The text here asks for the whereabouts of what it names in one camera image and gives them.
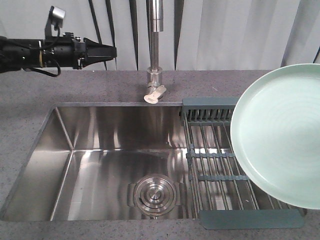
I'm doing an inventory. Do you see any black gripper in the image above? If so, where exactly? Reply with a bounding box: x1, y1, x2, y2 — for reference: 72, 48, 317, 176
41, 32, 117, 70

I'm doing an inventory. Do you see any light green round plate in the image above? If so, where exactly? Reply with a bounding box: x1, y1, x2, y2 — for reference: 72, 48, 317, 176
230, 63, 320, 210

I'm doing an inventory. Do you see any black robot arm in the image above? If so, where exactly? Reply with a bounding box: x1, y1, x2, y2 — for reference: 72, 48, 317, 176
0, 32, 117, 77

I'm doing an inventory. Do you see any grey over-sink drying rack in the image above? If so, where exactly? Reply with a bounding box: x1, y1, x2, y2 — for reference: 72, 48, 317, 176
180, 97, 307, 230

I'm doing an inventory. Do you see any chrome kitchen faucet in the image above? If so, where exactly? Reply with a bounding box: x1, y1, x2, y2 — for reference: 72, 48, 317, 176
143, 0, 167, 104

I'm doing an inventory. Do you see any white pleated curtain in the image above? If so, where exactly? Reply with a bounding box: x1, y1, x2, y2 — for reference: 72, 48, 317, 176
0, 0, 320, 71

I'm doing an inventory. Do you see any stainless steel sink basin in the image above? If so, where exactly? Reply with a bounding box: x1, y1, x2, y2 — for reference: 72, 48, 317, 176
0, 103, 199, 222

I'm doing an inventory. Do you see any round steel sink drain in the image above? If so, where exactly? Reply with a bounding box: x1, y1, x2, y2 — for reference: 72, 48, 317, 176
127, 173, 187, 217

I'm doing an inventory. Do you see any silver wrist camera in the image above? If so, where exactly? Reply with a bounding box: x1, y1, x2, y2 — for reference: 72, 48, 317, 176
44, 5, 66, 38

